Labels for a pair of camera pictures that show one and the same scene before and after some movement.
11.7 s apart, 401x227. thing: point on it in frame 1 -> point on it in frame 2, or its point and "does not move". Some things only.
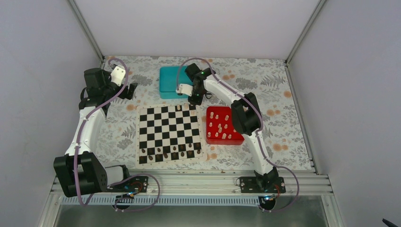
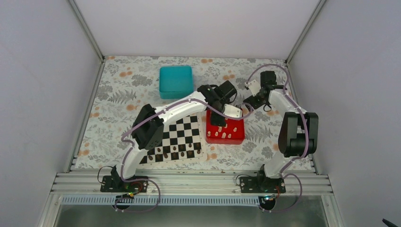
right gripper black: [197, 101] -> [255, 105]
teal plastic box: [169, 80] does not move
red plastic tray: [219, 128] does not move
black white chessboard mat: [169, 134] does not move
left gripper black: [130, 91] -> [215, 120]
